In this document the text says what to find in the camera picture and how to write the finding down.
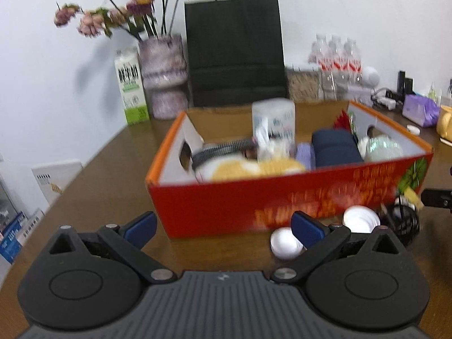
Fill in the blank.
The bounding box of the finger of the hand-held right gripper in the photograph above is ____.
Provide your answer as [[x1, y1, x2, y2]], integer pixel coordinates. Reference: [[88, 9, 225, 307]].
[[421, 189, 452, 213]]

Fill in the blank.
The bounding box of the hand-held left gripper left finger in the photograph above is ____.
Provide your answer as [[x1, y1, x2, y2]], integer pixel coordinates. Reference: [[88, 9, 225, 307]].
[[47, 211, 178, 285]]

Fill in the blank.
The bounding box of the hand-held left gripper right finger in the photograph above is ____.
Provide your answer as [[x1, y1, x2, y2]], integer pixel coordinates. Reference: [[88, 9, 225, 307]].
[[271, 211, 407, 285]]

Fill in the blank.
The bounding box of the white bottle cap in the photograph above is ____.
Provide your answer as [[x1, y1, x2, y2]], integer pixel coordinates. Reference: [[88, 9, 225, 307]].
[[343, 205, 381, 234], [270, 227, 305, 259]]

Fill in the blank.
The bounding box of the iridescent plastic bag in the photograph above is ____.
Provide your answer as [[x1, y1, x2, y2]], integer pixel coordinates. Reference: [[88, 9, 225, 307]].
[[359, 136, 403, 163]]

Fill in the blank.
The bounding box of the red cardboard box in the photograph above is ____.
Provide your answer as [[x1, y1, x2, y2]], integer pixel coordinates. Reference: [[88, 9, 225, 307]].
[[145, 99, 434, 239]]

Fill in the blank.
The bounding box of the navy blue pouch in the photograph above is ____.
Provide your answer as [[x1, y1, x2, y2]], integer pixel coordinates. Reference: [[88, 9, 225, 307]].
[[312, 129, 364, 168]]

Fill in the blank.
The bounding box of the translucent cotton swab box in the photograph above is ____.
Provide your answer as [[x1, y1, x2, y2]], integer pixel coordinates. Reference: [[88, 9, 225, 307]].
[[252, 99, 296, 149]]

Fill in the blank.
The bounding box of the wooden desktop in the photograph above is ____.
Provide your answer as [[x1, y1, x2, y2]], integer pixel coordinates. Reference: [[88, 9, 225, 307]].
[[0, 109, 452, 339]]

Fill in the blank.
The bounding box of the purple knitted cloth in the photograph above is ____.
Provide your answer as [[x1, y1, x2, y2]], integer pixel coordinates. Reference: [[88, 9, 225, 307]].
[[294, 143, 315, 170]]

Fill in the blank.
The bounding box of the yellow mug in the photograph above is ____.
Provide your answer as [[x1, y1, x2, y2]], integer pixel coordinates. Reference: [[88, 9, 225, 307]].
[[436, 105, 452, 138]]

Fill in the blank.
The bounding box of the yellow white plush toy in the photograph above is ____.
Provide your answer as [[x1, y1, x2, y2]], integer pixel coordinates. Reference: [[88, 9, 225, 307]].
[[195, 157, 306, 184]]

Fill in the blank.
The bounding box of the purple tissue pack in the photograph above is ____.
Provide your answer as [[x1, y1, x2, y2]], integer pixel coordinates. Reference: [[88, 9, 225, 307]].
[[402, 94, 440, 128]]

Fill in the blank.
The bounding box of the clear plastic packet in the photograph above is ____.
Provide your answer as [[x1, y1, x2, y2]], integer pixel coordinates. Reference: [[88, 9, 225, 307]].
[[254, 116, 294, 162]]

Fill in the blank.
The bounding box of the white book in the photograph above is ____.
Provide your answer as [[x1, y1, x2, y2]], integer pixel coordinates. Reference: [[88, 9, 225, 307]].
[[31, 161, 84, 204]]

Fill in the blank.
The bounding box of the white labelled box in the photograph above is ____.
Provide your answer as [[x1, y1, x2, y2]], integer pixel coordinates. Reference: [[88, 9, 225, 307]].
[[16, 209, 47, 246]]

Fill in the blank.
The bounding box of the red artificial flower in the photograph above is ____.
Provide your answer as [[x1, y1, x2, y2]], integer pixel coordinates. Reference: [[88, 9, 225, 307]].
[[333, 110, 357, 135]]

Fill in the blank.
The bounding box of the black charger stand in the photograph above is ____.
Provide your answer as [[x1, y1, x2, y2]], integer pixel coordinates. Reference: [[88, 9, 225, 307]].
[[397, 71, 415, 100]]

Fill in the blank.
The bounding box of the clear plastic box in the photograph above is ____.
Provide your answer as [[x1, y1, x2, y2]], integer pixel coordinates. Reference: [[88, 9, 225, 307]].
[[347, 85, 373, 106]]

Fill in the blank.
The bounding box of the blue box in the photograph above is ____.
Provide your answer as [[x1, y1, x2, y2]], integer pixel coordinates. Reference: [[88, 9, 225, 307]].
[[0, 212, 27, 264]]

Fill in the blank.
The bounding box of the green white milk carton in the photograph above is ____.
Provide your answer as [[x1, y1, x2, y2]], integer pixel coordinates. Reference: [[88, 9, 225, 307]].
[[114, 47, 150, 125]]

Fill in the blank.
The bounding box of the clear jar of seeds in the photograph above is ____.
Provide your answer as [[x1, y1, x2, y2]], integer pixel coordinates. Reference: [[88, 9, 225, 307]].
[[286, 65, 324, 103]]

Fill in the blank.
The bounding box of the purple marbled vase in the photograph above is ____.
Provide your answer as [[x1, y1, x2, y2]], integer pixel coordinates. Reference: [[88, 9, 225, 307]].
[[137, 34, 189, 120]]

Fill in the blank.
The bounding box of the red label water bottle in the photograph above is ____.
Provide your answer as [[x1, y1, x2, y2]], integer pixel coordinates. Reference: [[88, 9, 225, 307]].
[[310, 34, 331, 100], [327, 35, 345, 99], [342, 38, 363, 87]]

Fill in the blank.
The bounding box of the black paper bag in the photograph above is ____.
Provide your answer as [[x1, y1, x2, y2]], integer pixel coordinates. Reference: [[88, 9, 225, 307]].
[[184, 0, 288, 107]]

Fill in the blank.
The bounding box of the braided black cable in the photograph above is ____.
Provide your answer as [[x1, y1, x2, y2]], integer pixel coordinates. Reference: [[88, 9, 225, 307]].
[[192, 138, 255, 167]]

